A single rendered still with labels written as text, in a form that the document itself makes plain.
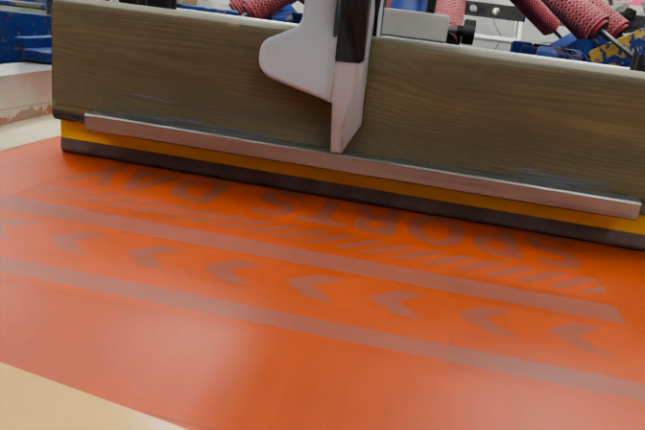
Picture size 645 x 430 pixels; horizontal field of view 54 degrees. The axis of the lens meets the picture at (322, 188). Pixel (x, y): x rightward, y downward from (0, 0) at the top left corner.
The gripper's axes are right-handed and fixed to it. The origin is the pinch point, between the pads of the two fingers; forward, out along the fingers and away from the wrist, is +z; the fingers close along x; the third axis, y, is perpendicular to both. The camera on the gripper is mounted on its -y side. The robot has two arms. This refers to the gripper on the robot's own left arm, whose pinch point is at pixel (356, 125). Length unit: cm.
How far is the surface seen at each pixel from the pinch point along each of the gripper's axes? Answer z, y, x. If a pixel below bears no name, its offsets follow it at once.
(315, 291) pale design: 4.7, -0.5, 13.8
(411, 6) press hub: -9, 2, -102
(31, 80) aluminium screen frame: 0.8, 26.7, -8.1
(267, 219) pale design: 4.6, 3.6, 6.0
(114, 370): 4.6, 4.2, 21.8
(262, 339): 4.7, 0.5, 18.4
